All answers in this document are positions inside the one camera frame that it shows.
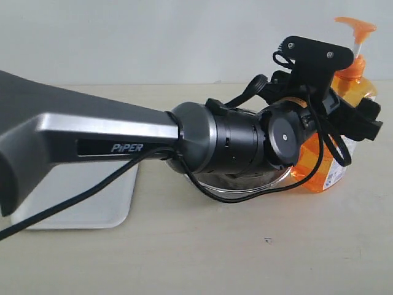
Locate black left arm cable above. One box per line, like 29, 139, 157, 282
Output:
0, 50, 352, 242

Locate steel mesh colander basket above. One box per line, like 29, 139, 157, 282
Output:
164, 106, 297, 203

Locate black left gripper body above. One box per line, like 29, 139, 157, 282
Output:
263, 70, 353, 129

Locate orange pump soap bottle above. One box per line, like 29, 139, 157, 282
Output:
290, 17, 378, 194

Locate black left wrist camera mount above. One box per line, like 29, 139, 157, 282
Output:
279, 36, 354, 106

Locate white rectangular foam tray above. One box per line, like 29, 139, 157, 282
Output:
10, 161, 138, 230

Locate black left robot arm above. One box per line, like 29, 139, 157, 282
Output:
1, 71, 382, 216

